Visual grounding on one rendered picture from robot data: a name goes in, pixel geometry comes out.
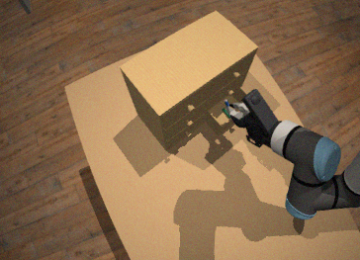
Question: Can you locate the tan wooden chest of drawers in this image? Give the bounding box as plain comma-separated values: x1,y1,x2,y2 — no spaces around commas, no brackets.
120,11,258,151

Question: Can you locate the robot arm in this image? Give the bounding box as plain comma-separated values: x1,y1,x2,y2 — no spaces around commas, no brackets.
242,89,360,219

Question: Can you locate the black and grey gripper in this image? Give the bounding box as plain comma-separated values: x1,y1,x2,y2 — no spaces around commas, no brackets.
225,103,282,148

